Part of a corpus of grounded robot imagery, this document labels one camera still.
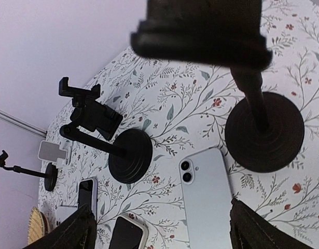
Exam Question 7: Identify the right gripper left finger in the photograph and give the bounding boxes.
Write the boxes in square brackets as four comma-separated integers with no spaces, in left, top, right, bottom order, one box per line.
[26,204,97,249]

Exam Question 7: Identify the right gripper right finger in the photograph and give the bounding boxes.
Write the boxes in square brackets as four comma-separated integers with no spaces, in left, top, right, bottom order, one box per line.
[230,198,310,249]

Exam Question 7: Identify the white phone dual camera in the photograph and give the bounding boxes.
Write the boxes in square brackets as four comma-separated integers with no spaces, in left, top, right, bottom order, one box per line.
[56,205,78,226]

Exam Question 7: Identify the white-edged phone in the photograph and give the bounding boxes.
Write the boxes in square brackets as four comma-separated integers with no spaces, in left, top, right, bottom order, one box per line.
[77,177,98,219]
[109,215,148,249]

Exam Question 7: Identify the silver phone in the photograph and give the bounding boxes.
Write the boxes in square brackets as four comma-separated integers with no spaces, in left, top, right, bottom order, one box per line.
[179,147,232,248]

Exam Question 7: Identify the black round phone stand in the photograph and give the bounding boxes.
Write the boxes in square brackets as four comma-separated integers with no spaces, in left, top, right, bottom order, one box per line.
[59,77,153,184]
[131,1,304,173]
[0,150,58,192]

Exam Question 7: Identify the black folding phone stand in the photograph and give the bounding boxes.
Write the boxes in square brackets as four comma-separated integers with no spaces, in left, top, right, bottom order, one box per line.
[70,99,123,141]

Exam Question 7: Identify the woven bamboo basket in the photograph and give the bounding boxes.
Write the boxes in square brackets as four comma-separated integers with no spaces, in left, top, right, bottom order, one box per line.
[27,207,52,245]

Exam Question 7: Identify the floral table mat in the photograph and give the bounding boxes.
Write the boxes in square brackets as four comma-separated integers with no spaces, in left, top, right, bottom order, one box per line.
[38,1,319,248]

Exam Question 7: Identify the left aluminium frame post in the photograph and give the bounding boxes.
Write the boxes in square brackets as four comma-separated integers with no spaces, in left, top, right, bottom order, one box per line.
[0,110,47,138]

